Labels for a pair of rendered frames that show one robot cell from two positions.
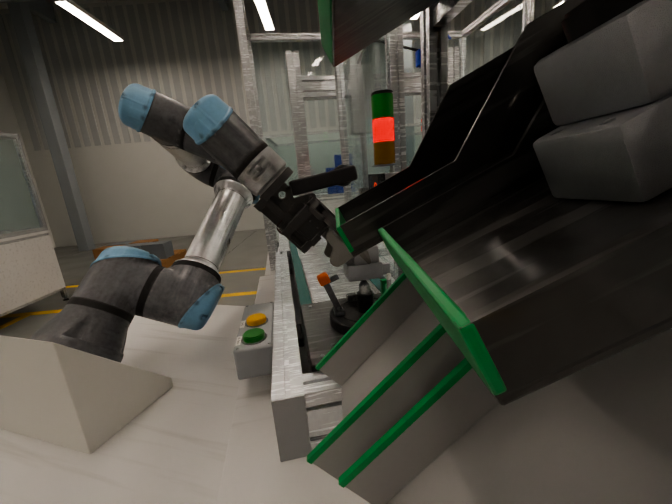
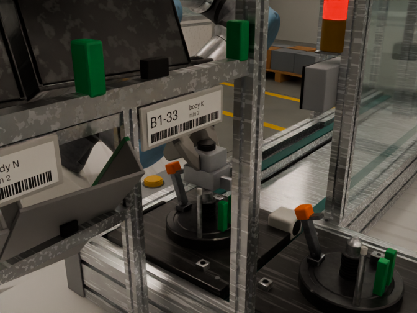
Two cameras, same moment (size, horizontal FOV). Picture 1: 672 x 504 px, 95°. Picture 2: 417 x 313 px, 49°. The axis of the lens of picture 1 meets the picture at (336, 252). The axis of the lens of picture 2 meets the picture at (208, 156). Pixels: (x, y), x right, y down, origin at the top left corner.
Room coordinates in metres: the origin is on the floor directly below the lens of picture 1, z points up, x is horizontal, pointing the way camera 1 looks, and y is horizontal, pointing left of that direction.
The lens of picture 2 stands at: (0.09, -0.56, 1.38)
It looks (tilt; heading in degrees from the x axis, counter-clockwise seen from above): 22 degrees down; 48
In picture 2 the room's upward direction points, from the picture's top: straight up
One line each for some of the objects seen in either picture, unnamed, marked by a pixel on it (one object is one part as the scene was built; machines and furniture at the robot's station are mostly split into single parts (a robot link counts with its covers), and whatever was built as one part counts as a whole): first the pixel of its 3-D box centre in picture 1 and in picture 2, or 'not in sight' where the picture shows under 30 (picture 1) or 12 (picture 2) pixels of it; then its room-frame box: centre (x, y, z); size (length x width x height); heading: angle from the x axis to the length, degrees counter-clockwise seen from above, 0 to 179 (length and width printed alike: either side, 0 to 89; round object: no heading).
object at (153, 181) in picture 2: (256, 321); (153, 182); (0.60, 0.18, 0.96); 0.04 x 0.04 x 0.02
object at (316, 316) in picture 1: (366, 323); (206, 232); (0.55, -0.05, 0.96); 0.24 x 0.24 x 0.02; 9
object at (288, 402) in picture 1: (286, 303); (229, 181); (0.80, 0.15, 0.91); 0.89 x 0.06 x 0.11; 9
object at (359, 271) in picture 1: (367, 257); (211, 164); (0.55, -0.06, 1.09); 0.08 x 0.04 x 0.07; 99
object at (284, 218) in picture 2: not in sight; (285, 223); (0.66, -0.13, 0.97); 0.05 x 0.05 x 0.04; 9
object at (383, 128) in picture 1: (383, 130); (340, 2); (0.76, -0.13, 1.33); 0.05 x 0.05 x 0.05
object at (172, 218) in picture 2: (366, 314); (206, 223); (0.55, -0.05, 0.98); 0.14 x 0.14 x 0.02
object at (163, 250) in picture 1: (141, 253); (296, 63); (5.37, 3.43, 0.20); 1.20 x 0.80 x 0.41; 91
